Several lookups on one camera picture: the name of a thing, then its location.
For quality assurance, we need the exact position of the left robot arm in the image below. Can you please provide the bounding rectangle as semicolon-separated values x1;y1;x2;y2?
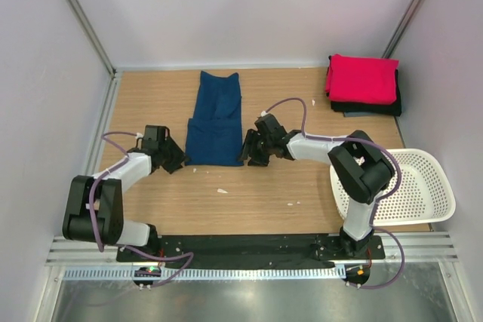
62;125;186;262

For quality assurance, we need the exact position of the folded pink t-shirt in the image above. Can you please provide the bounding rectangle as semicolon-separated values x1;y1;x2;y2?
325;54;399;105

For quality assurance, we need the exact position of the aluminium rail frame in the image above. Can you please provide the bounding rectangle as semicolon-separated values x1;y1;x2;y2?
45;232;458;266

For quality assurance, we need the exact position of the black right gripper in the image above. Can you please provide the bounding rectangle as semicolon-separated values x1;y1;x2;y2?
236;129;273;167

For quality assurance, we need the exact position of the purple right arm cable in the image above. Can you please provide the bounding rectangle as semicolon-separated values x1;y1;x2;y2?
260;98;407;290

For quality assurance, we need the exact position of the blue printed t-shirt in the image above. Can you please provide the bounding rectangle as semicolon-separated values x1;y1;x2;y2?
185;71;243;167

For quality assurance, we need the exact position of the folded grey t-shirt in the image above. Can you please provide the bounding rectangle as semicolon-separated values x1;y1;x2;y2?
343;112;374;118

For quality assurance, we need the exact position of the folded black t-shirt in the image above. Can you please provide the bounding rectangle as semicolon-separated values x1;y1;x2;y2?
330;70;402;117

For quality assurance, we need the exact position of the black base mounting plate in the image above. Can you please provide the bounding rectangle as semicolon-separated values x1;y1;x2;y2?
115;234;386;271

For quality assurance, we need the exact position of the white slotted cable duct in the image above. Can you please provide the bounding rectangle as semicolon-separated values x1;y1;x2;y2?
63;265;346;282

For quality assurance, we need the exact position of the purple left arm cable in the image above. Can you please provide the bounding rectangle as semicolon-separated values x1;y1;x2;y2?
90;131;195;286

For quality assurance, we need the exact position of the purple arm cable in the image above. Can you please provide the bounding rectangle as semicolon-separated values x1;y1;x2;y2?
90;131;195;286
260;98;407;290

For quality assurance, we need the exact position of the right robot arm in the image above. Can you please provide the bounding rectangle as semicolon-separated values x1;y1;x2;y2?
238;113;401;259

